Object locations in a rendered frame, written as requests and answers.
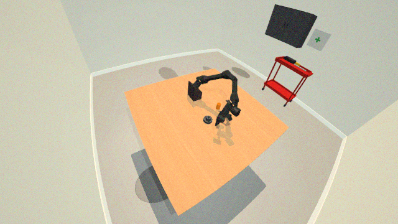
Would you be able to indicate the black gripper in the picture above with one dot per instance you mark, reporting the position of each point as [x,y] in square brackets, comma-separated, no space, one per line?
[221,117]

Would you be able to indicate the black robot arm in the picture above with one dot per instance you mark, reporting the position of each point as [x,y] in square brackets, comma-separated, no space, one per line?
[204,79]

